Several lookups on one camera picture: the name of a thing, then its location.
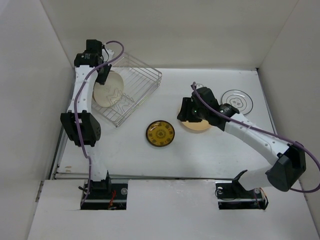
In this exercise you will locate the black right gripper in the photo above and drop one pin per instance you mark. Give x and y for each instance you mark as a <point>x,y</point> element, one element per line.
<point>184,114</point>

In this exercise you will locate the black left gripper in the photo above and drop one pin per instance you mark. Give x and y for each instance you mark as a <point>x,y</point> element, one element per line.
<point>100,79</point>

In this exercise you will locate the yellow bear plate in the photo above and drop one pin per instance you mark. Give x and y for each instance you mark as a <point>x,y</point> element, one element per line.
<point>196,127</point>

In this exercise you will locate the cream plate square logo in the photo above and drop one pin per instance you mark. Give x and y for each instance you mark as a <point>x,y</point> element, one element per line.
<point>110,93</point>

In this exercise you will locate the yellow patterned plate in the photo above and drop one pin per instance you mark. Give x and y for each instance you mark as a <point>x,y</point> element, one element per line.
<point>160,133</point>

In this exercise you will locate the white plate black rim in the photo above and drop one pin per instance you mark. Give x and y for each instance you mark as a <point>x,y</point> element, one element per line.
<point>238,99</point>

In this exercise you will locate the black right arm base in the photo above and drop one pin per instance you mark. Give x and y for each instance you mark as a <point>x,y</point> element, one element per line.
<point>231,195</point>

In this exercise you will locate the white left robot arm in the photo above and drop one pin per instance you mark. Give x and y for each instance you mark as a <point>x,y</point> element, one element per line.
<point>80,125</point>

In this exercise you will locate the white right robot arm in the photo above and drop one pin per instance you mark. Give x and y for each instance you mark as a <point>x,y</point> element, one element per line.
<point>287,160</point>

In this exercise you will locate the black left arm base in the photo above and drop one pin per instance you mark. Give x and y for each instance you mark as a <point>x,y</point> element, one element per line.
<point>112,197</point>

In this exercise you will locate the clear wire dish rack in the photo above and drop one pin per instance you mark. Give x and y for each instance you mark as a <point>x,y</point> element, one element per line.
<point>140,81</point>

